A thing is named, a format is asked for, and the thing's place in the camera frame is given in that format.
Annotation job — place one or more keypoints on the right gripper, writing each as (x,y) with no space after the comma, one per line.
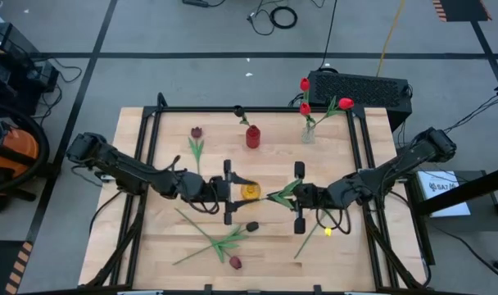
(314,196)

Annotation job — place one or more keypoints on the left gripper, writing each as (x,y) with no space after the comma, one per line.
(216,190)

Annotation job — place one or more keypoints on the yellow glass vase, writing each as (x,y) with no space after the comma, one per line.
(251,191)

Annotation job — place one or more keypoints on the red ribbed glass vase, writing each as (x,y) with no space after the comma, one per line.
(253,137)

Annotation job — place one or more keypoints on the red artificial tulip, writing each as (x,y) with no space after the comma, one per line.
(305,108)
(346,103)
(304,84)

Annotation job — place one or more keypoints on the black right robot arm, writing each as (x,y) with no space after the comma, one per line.
(396,172)

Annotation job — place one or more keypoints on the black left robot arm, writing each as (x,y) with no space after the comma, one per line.
(130,174)

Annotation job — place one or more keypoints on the clear glass vase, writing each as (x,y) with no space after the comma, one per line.
(308,135)

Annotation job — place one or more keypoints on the black computer tower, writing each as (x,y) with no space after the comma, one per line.
(357,94)

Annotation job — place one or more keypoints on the white printed paper sheet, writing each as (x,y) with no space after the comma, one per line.
(443,196)

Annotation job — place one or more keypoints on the black side cart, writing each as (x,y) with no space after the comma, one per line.
(478,184)

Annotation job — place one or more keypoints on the black power strip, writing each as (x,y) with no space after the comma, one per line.
(196,3)

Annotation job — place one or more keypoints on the orange vacuum cleaner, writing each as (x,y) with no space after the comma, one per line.
(45,147)
(15,143)

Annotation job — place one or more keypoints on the hazard-striped black floor mat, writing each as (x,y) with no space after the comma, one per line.
(462,10)
(3,266)

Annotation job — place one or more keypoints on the black equipment stack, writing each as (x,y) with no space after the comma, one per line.
(11,69)

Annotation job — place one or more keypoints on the black aluminium table frame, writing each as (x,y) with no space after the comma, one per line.
(191,109)

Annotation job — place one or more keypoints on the silver aluminium bracket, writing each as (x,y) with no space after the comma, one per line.
(140,292)
(363,292)

